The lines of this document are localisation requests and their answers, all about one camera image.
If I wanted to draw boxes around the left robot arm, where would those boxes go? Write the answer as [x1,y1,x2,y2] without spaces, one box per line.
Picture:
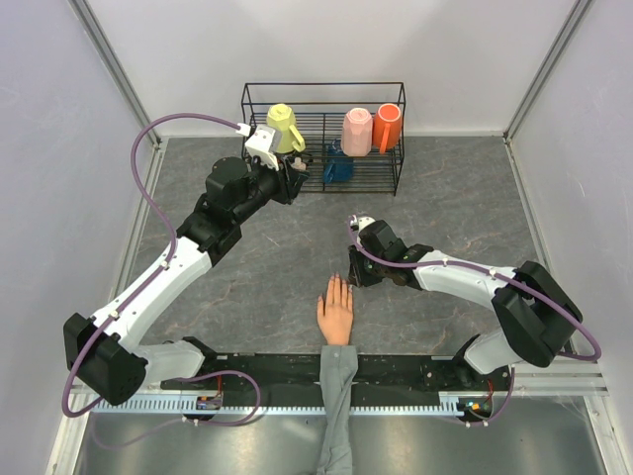
[63,155,310,406]

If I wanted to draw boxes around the glitter nail polish bottle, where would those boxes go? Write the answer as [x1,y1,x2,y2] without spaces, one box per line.
[292,156,307,171]

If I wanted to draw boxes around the yellow faceted mug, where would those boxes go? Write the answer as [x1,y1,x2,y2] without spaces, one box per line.
[266,103,306,153]

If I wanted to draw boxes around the mannequin hand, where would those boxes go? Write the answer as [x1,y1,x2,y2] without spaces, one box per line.
[316,274,354,345]

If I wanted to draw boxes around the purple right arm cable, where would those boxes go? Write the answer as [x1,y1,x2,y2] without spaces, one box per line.
[347,220,603,365]

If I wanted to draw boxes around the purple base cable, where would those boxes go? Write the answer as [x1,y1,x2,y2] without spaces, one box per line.
[91,370,263,449]
[439,368,515,429]

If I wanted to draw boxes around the black wire rack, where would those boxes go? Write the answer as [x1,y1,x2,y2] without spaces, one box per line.
[240,81,407,195]

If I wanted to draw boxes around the orange mug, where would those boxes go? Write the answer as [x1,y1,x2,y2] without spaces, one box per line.
[372,103,403,154]

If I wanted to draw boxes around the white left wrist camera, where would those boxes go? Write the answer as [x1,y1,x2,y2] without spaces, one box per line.
[237,123,282,171]

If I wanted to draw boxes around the blue mug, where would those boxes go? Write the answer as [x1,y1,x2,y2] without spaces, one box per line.
[323,139,354,184]

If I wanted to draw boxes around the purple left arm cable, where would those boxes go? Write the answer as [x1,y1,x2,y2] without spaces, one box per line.
[59,113,243,420]

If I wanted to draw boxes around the pink faceted mug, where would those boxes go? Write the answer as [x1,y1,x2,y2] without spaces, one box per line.
[341,108,373,157]

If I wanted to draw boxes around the grey slotted cable duct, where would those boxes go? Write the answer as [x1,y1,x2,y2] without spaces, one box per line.
[92,393,500,419]

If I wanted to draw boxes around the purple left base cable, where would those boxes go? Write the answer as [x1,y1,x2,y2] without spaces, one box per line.
[91,370,263,449]

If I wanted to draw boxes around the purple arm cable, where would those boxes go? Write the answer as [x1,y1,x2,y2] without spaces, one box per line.
[59,113,243,420]
[347,220,603,365]

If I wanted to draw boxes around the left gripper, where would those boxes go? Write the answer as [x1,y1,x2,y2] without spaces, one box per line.
[233,152,311,225]

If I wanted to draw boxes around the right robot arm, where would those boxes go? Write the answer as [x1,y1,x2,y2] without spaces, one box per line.
[348,217,583,390]

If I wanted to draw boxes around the grey sleeved forearm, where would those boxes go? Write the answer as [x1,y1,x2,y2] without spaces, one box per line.
[316,345,358,474]

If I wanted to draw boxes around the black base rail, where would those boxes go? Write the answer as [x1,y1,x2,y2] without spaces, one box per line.
[161,346,511,409]

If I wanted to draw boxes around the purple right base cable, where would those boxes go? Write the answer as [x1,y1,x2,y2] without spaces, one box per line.
[439,368,515,429]

